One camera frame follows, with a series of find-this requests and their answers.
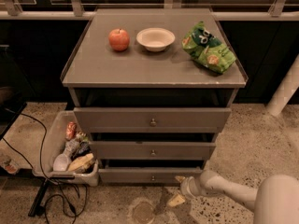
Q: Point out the green snack bag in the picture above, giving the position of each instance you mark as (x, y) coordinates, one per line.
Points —
(207, 50)

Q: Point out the red apple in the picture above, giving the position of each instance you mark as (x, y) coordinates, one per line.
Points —
(119, 39)

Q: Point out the grey top drawer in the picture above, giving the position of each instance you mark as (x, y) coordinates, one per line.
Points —
(151, 120)

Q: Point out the red soda can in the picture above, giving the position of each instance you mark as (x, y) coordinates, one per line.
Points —
(70, 132)

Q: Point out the black stand leg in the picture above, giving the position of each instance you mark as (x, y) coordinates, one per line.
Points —
(36, 208)

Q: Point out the white pillar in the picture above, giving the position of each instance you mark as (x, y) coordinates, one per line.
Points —
(286, 89)

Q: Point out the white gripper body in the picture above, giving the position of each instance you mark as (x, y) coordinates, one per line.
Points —
(188, 187)

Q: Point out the yellow sponge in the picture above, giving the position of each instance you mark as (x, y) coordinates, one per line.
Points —
(81, 164)

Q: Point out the white plastic cup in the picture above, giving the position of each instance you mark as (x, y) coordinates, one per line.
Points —
(61, 163)

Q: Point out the grey middle drawer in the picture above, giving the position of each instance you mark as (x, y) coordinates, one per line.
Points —
(119, 150)

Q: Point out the grey bottom drawer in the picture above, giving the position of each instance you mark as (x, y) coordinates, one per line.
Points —
(149, 172)

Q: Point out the grey drawer cabinet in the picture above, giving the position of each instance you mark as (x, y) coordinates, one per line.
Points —
(100, 77)

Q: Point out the white bowl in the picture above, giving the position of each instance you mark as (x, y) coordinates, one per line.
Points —
(155, 39)

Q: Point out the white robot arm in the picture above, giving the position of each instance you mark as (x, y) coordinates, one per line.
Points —
(275, 201)

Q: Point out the metal railing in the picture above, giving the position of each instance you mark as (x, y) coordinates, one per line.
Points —
(220, 10)

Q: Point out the grey drawer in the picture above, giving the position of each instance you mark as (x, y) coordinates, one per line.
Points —
(151, 120)
(149, 172)
(119, 150)

